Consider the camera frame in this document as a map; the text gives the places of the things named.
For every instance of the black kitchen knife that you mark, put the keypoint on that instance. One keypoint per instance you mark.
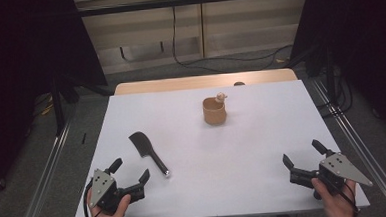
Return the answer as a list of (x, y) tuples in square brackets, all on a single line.
[(146, 149)]

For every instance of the white table cover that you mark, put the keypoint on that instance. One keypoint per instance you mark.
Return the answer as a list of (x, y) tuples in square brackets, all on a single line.
[(217, 174)]

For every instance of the person's right hand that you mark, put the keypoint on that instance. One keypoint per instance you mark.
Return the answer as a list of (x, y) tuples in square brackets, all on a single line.
[(334, 206)]

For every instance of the light wooden table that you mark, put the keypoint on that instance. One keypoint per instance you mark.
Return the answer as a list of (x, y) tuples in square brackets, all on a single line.
[(179, 83)]

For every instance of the small dark round object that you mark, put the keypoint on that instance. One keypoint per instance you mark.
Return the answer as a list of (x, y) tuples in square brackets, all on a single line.
[(239, 83)]

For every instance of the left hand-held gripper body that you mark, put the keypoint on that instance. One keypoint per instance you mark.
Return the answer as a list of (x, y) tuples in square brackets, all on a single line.
[(105, 193)]

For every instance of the aluminium floor rail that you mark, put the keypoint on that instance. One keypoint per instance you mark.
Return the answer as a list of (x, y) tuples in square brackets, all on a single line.
[(363, 153), (41, 190)]

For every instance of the black metal stand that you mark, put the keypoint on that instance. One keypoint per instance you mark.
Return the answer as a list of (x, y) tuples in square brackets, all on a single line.
[(58, 105)]

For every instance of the tan wooden cup with figurine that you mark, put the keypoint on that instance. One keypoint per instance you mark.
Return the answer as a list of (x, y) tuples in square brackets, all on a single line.
[(214, 112)]

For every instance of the black curtain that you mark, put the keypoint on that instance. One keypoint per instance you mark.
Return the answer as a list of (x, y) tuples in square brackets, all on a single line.
[(18, 64), (360, 29)]

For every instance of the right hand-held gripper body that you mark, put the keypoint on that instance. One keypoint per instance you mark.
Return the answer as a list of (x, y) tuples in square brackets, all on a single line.
[(338, 172)]

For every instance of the black horizontal bar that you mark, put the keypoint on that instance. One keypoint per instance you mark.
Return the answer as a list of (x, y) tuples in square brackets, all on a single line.
[(188, 1)]

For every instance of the small black floor piece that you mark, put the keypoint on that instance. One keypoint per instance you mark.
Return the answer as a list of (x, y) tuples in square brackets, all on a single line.
[(83, 138)]

